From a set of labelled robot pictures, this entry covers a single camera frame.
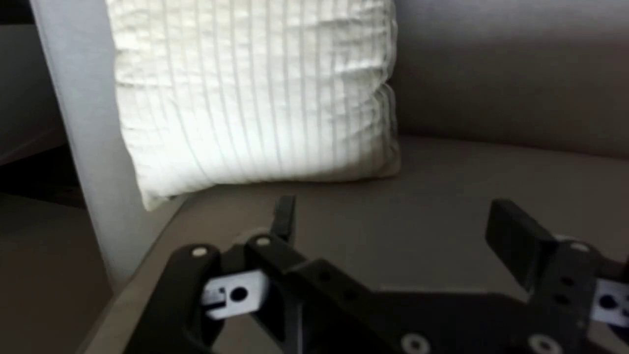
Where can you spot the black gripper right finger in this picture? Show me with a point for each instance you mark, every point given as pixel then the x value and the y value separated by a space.
pixel 516 238

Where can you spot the light grey two-seat sofa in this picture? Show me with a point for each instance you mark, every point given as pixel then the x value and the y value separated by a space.
pixel 457 228

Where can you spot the grey sofa back cushion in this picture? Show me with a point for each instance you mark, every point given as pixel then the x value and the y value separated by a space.
pixel 522 79

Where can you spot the grey sofa seat cushion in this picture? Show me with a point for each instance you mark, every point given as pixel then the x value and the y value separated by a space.
pixel 424 216

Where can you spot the white ribbed cushion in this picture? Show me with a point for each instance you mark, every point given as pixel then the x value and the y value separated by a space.
pixel 261 98

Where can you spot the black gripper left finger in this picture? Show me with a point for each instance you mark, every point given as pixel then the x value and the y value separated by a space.
pixel 283 216

